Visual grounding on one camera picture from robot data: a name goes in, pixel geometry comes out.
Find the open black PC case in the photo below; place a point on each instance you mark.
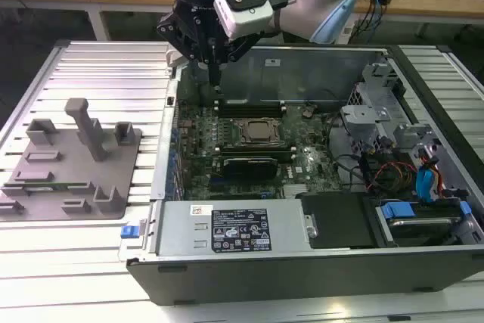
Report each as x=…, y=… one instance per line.
x=302, y=281

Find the small silver heat sink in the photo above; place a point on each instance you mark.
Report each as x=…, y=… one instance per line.
x=295, y=190

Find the silver CPU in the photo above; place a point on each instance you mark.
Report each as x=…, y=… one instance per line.
x=263, y=131

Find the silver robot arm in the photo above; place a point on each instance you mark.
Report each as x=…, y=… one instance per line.
x=298, y=16

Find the black RAM slot bank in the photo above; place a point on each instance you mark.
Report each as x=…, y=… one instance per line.
x=249, y=111
x=257, y=153

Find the black graphics card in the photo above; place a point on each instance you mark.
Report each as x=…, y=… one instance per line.
x=249, y=168

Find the green RAM stick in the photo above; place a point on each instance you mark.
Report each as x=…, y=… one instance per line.
x=45, y=186

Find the hard disk in blue carrier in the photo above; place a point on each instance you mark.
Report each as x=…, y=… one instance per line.
x=399, y=211

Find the silver power supply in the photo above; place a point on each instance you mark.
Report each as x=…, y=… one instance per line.
x=177, y=232

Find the green motherboard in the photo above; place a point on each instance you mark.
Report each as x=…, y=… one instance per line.
x=200, y=137

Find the grey metal drive cage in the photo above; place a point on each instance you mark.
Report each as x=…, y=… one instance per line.
x=363, y=115

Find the blue case latch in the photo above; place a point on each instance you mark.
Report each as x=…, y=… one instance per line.
x=128, y=232

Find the RAM stick with silver label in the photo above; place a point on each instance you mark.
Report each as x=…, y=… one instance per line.
x=242, y=102

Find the round coin battery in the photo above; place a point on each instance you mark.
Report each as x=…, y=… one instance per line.
x=307, y=112

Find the black drive cover plate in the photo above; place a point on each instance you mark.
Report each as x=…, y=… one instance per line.
x=336, y=221

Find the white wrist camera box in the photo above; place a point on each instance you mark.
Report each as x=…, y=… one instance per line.
x=246, y=16

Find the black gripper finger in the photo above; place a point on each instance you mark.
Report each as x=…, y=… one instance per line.
x=242, y=47
x=172, y=31

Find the grey parts rack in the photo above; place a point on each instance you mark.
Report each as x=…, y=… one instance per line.
x=75, y=171

